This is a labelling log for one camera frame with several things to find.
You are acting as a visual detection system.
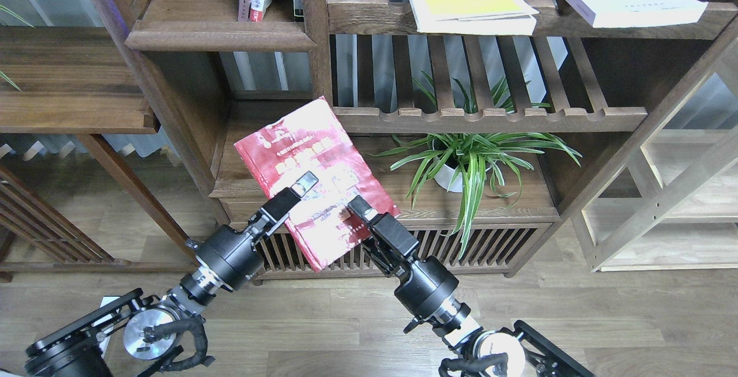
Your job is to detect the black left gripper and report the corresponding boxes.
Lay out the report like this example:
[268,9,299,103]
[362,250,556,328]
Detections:
[196,171,318,291]

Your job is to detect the spider plant in white pot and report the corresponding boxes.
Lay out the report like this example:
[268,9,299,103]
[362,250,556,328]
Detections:
[369,71,583,259]

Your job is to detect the dark wooden side table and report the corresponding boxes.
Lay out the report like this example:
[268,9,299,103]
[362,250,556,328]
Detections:
[2,26,214,282]

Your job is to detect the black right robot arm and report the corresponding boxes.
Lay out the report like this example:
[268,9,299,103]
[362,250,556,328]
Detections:
[348,196,592,376]

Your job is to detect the dark wooden bookshelf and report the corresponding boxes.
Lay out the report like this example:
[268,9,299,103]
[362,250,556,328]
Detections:
[92,0,736,277]

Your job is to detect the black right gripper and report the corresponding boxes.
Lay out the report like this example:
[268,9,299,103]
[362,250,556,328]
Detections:
[347,195,460,320]

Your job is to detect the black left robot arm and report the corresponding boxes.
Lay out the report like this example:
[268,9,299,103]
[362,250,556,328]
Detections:
[25,172,317,376]

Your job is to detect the light wooden shelf frame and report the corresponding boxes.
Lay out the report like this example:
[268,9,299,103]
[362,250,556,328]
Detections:
[571,42,737,272]

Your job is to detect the red cover book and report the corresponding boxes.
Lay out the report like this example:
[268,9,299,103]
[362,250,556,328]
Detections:
[234,96,401,274]

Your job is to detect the yellow cover book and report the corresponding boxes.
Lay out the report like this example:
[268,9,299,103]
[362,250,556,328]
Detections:
[409,0,538,36]

